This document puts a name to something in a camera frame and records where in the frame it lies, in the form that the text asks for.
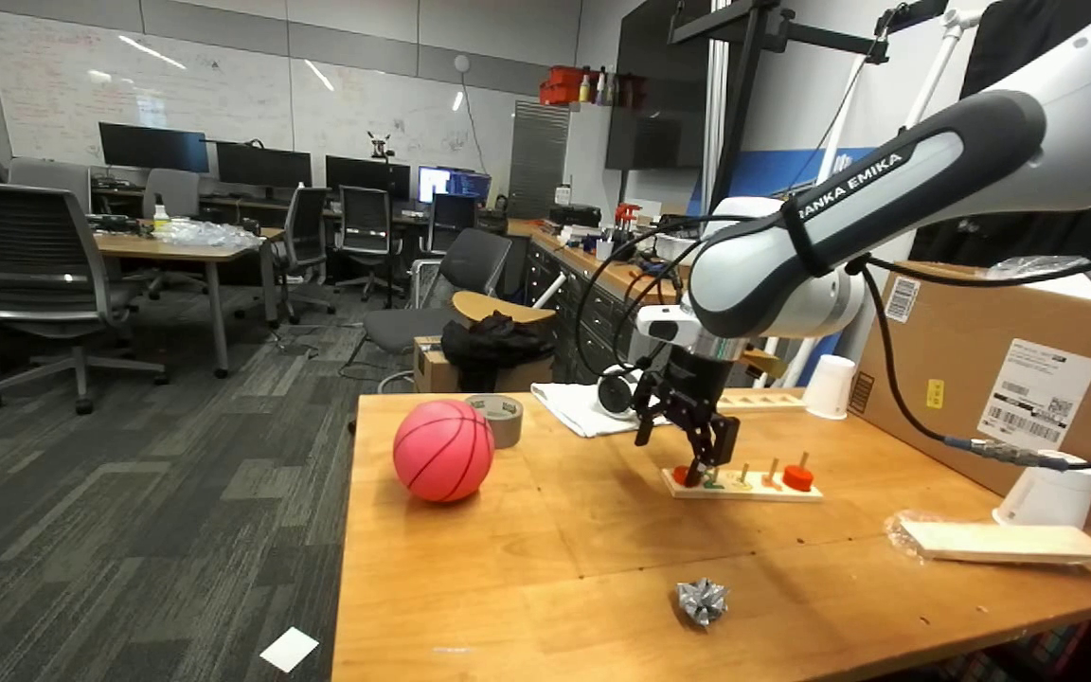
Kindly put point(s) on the crumpled silver foil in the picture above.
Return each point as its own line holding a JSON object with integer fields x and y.
{"x": 703, "y": 601}

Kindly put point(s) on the white paper cup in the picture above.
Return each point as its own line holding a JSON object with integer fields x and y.
{"x": 1049, "y": 493}
{"x": 830, "y": 386}

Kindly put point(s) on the black office chair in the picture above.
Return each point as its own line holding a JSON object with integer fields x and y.
{"x": 304, "y": 237}
{"x": 366, "y": 227}

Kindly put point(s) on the large cardboard box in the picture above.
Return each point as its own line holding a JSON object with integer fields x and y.
{"x": 972, "y": 379}

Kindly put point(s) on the white paper sheet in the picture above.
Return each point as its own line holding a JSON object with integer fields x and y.
{"x": 290, "y": 650}

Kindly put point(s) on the white cloth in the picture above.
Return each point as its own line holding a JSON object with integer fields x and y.
{"x": 574, "y": 405}

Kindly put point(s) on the clear bottle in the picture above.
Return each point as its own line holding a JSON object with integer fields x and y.
{"x": 160, "y": 216}

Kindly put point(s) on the wooden board in plastic wrap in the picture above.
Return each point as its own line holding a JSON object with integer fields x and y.
{"x": 1000, "y": 542}

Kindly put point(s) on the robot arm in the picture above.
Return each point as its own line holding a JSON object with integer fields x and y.
{"x": 896, "y": 204}

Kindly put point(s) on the black bag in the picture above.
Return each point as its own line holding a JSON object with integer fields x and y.
{"x": 493, "y": 343}

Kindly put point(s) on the whiteboard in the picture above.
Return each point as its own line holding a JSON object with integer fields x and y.
{"x": 223, "y": 95}

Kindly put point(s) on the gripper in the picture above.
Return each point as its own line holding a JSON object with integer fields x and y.
{"x": 692, "y": 384}

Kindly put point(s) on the black cloth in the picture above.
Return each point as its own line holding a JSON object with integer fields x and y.
{"x": 1028, "y": 38}

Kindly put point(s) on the wooden meeting table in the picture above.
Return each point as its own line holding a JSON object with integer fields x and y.
{"x": 176, "y": 248}

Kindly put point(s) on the black overhead mount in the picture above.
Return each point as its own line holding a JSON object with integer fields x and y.
{"x": 744, "y": 57}

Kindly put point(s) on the pink basketball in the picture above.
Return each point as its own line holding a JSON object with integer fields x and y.
{"x": 443, "y": 451}

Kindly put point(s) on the small cardboard box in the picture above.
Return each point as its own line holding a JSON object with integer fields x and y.
{"x": 432, "y": 369}

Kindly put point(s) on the heap of clear plastic bags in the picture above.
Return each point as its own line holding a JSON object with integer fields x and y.
{"x": 209, "y": 232}

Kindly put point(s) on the dark cabinet with wooden top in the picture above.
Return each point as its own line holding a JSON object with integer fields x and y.
{"x": 583, "y": 303}

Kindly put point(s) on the flat wooden tray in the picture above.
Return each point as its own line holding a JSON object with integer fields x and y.
{"x": 761, "y": 401}

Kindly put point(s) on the large dark wall screen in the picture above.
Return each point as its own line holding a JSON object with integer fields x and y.
{"x": 659, "y": 95}

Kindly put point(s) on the red storage bins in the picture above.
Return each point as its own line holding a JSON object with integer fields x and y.
{"x": 560, "y": 85}

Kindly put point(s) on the grey tape roll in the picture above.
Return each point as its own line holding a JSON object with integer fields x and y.
{"x": 506, "y": 421}

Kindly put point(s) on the wooden peg board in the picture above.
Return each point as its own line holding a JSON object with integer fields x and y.
{"x": 744, "y": 488}

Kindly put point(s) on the white headphones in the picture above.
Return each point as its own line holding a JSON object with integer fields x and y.
{"x": 614, "y": 390}

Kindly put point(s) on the grey office chair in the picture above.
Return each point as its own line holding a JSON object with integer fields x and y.
{"x": 20, "y": 256}

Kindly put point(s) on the row of monitors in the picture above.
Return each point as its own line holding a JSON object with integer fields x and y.
{"x": 152, "y": 147}

